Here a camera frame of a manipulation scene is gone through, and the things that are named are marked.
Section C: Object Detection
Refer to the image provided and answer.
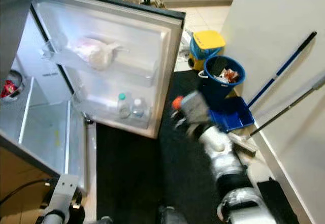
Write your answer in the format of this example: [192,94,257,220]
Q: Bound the blue dustpan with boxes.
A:
[208,96,255,132]

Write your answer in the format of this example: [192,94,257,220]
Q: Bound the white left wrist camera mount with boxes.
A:
[48,174,82,214]

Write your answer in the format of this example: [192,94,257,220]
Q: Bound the grey fridge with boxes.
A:
[0,0,98,224]

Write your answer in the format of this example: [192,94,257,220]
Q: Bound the robot right leg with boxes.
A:
[157,206,201,224]

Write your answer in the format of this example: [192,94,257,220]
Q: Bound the black grey mop pole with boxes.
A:
[226,77,325,157]

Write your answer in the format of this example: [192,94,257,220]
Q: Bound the yellow lid blue bin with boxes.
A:
[188,29,226,71]

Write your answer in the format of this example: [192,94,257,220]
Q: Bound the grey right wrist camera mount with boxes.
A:
[180,92,211,125]

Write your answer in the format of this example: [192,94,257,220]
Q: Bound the fridge door with shelves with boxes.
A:
[29,0,186,139]

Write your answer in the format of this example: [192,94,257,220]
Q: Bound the red white wrapper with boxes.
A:
[218,69,239,84]

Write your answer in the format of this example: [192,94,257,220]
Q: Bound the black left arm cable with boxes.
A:
[0,179,54,204]

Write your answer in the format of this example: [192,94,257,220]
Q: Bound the red food package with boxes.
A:
[3,71,26,99]

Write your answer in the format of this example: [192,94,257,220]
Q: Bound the black floor mat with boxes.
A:
[96,69,300,224]

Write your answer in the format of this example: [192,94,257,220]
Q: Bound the blue bucket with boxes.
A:
[201,55,246,100]

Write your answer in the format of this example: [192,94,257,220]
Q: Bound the white plastic food bag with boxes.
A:
[71,36,122,71]

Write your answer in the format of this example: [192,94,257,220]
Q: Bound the green cap water bottle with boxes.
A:
[117,93,131,119]

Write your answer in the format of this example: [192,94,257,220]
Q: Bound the black flat trash piece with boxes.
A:
[209,57,228,76]

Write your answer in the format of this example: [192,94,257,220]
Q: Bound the orange cap clear bottle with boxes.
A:
[171,96,185,118]

